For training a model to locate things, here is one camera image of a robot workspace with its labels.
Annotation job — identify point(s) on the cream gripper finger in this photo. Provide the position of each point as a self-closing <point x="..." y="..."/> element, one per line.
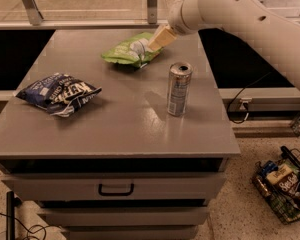
<point x="163" y="36"/>

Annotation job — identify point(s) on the green rice chip bag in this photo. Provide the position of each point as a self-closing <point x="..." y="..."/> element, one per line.
<point x="133" y="51"/>

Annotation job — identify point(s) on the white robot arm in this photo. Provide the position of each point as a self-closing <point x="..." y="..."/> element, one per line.
<point x="273" y="37"/>

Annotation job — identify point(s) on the blue chip bag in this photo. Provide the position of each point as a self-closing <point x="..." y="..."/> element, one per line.
<point x="59" y="94"/>

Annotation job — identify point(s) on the brown snack bag in basket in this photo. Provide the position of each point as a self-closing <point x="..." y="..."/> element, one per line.
<point x="285" y="180"/>

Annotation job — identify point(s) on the silver drink can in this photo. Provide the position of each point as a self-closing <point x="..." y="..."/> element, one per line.
<point x="180" y="74"/>

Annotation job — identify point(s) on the grey drawer cabinet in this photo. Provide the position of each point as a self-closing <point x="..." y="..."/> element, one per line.
<point x="124" y="135"/>

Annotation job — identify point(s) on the metal railing frame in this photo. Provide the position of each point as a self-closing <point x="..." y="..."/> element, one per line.
<point x="90" y="14"/>

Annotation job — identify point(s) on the black drawer handle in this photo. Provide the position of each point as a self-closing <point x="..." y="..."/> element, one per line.
<point x="116" y="190"/>

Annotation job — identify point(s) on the black wire basket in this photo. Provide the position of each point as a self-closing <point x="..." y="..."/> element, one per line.
<point x="284" y="207"/>

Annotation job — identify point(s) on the black stand post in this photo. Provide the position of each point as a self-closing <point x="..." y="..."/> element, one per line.
<point x="10" y="220"/>

